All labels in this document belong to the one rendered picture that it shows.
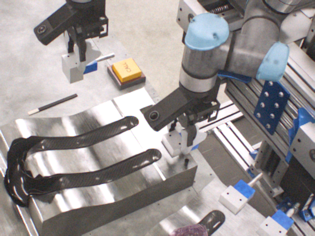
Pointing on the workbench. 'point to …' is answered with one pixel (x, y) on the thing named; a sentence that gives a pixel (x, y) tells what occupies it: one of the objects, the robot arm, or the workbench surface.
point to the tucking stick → (52, 104)
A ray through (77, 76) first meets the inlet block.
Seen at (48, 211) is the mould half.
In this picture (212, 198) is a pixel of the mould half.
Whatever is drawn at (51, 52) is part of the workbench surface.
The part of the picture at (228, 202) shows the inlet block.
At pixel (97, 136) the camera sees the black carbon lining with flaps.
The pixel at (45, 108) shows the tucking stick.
